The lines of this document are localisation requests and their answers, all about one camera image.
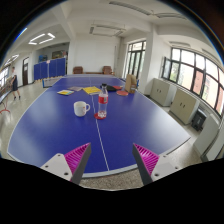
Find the small red round coaster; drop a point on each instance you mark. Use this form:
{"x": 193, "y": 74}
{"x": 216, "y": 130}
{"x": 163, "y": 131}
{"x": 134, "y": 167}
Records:
{"x": 98, "y": 117}

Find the far beige cabinet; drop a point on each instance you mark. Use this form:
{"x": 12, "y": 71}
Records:
{"x": 162, "y": 92}

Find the person in dark shorts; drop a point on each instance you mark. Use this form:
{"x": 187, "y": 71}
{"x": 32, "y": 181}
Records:
{"x": 14, "y": 84}

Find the blue partition barrier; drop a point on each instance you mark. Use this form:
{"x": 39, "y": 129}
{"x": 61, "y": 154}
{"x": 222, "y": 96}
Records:
{"x": 54, "y": 68}

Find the white ceramic mug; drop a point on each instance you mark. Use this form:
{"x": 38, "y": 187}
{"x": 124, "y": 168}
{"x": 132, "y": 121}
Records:
{"x": 81, "y": 108}

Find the black bin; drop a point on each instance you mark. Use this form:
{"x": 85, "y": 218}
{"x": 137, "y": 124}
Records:
{"x": 198, "y": 119}

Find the yellow book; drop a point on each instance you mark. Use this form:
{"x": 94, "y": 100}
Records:
{"x": 92, "y": 90}

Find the beige cabinet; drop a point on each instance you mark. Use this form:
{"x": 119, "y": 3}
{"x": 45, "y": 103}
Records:
{"x": 162, "y": 92}
{"x": 184, "y": 106}

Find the left brown armchair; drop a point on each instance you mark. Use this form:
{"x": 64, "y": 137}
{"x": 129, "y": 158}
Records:
{"x": 78, "y": 70}

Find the colourful small book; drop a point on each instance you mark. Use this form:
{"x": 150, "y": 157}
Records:
{"x": 65, "y": 92}

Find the grey booklet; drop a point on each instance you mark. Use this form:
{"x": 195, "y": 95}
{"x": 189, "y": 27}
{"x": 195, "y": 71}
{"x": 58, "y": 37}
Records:
{"x": 75, "y": 88}

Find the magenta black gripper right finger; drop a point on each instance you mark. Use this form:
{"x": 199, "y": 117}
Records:
{"x": 151, "y": 166}

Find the red table tennis paddle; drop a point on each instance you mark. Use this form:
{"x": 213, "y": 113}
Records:
{"x": 122, "y": 93}

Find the brown cardboard box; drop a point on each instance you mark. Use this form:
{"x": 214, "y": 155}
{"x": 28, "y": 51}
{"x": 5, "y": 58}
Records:
{"x": 131, "y": 83}

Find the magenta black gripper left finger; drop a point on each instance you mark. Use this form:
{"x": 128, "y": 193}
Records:
{"x": 69, "y": 166}

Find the clear water bottle red label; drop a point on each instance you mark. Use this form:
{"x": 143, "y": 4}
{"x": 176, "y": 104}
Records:
{"x": 103, "y": 101}

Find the right brown armchair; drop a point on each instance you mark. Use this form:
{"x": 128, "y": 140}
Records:
{"x": 107, "y": 70}

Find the brown armchair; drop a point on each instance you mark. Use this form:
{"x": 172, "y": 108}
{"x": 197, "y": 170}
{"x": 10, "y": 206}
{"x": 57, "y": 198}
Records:
{"x": 107, "y": 70}
{"x": 78, "y": 70}

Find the near beige cabinet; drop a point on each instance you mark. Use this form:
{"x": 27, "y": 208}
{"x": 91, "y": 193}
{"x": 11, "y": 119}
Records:
{"x": 184, "y": 106}

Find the blue table tennis table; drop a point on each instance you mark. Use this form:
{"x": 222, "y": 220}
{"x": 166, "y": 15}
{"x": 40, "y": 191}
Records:
{"x": 50, "y": 126}

